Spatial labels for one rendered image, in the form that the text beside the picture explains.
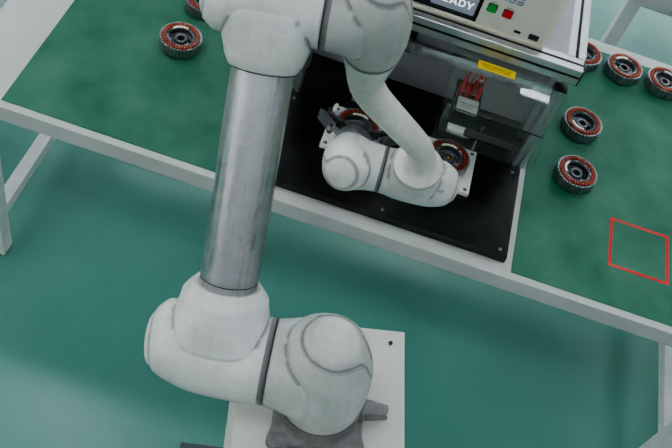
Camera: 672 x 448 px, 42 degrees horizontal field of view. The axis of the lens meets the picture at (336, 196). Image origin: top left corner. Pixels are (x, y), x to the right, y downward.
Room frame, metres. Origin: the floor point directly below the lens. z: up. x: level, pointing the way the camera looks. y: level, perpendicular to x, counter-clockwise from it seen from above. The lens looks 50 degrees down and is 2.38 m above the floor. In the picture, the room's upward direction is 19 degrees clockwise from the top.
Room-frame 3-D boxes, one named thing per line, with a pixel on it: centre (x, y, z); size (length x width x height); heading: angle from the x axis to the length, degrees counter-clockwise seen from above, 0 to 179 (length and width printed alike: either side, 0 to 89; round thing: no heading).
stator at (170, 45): (1.66, 0.52, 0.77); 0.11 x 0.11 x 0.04
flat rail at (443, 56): (1.64, -0.11, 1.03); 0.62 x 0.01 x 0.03; 90
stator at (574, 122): (1.86, -0.58, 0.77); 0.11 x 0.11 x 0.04
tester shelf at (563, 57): (1.86, -0.11, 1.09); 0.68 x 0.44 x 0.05; 90
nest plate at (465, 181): (1.54, -0.24, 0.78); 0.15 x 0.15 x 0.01; 0
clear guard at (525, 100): (1.54, -0.28, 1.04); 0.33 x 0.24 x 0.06; 0
